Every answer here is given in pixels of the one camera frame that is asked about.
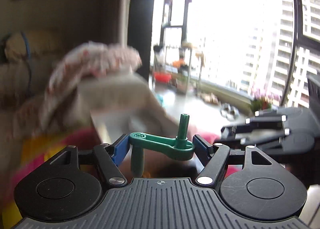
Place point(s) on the beige covered sofa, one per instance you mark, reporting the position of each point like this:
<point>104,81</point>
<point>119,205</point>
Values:
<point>113,92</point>

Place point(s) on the green plastic crank toy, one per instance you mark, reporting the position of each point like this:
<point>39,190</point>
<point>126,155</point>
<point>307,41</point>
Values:
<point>178,148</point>

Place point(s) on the colourful cartoon play mat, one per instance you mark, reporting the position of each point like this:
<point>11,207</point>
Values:
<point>38,150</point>

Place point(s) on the red plastic basin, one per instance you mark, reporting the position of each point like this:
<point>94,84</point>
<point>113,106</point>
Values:
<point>162,77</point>

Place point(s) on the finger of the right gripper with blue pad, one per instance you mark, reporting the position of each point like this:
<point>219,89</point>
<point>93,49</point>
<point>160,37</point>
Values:
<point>250,120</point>

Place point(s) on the metal shelf rack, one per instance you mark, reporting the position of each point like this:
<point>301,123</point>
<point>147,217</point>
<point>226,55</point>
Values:
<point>185,72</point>

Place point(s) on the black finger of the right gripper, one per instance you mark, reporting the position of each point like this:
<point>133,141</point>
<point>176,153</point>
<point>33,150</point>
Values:
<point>253,134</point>

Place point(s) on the floral pink blanket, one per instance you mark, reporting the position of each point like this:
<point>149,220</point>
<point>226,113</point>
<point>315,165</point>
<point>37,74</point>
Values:
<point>90,59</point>

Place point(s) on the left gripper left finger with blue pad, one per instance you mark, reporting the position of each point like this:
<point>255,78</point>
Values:
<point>72,182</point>

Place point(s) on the pink cardboard box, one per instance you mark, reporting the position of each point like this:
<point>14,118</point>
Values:
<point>109,126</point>

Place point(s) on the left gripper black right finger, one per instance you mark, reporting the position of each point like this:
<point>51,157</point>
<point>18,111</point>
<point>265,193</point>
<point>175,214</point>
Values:
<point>249,181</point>

